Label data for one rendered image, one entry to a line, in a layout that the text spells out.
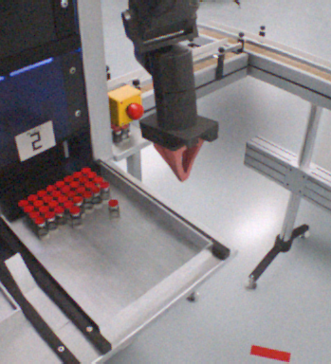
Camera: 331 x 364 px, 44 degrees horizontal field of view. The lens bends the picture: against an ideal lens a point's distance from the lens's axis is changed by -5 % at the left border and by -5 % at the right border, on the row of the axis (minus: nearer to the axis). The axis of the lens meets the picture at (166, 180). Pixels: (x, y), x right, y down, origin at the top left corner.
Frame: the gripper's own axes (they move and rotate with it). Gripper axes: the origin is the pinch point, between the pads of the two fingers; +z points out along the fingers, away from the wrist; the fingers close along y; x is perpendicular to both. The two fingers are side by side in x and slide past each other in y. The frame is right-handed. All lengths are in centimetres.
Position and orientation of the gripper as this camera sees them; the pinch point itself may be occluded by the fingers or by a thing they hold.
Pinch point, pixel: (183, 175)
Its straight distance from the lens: 64.6
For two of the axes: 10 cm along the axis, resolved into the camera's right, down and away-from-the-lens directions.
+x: -7.2, 4.5, -5.3
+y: -6.9, -3.4, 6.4
